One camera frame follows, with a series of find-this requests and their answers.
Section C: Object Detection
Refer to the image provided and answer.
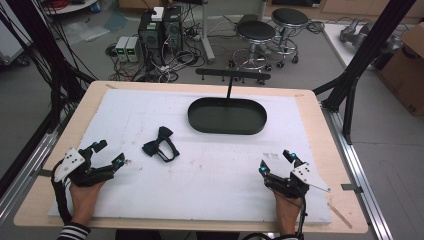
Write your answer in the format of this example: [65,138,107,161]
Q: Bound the person's right hand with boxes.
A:
[273,191,304,235]

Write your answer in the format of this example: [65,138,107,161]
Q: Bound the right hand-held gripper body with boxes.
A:
[263,161,332,200]

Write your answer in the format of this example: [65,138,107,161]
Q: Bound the black round stool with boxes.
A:
[270,7,310,68]
[227,20,278,73]

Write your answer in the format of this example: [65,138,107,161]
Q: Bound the tangle of floor cables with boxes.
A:
[104,19,209,84]

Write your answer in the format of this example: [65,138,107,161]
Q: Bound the black bar stand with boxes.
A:
[195,67,272,100]

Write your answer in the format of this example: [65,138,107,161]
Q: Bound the white foam mat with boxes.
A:
[47,87,333,225]

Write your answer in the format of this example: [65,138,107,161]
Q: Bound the black bow tie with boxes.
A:
[141,125,181,164]

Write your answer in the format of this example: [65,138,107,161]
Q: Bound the grey power supply unit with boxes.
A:
[126,36,142,63]
[114,35,130,63]

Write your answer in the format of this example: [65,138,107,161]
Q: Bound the clear plastic sheet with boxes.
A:
[62,19,112,45]

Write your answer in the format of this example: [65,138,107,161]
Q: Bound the grey robot part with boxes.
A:
[339,17,373,45]

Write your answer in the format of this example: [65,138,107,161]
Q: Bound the round white table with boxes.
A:
[42,0,100,16]

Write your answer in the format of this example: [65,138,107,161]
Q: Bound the thin wooden stick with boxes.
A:
[327,202,354,230]

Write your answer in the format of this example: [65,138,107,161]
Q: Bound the aluminium rail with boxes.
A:
[0,131,60,228]
[320,101,396,240]

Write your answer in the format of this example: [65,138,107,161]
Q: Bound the white cabinet on wheels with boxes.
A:
[0,0,33,67]

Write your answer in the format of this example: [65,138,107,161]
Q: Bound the black oval tray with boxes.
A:
[187,96,269,136]

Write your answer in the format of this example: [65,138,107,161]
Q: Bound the person's left hand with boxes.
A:
[69,181,105,226]

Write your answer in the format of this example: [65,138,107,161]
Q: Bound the grey table leg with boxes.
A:
[199,0,217,65]

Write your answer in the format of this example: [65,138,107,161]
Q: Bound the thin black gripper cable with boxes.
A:
[241,196,308,240]

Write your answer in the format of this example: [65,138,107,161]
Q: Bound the white box with black device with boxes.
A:
[145,6,166,23]

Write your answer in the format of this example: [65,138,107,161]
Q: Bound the black sleeved gripper cable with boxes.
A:
[49,159,73,225]

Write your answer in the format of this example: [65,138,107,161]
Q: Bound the black frame post with cables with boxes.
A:
[0,0,98,135]

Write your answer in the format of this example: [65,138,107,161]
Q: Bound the cardboard box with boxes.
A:
[377,22,424,117]

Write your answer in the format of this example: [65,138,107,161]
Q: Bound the black computer tower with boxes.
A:
[137,11,167,67]
[162,5,184,54]

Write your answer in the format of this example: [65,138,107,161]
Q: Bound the grey tape strip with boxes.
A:
[32,168,54,178]
[340,183,364,195]

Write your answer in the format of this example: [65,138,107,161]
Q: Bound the white floor board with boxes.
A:
[322,22,403,69]

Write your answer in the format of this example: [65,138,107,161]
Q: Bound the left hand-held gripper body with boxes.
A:
[53,146,117,188]

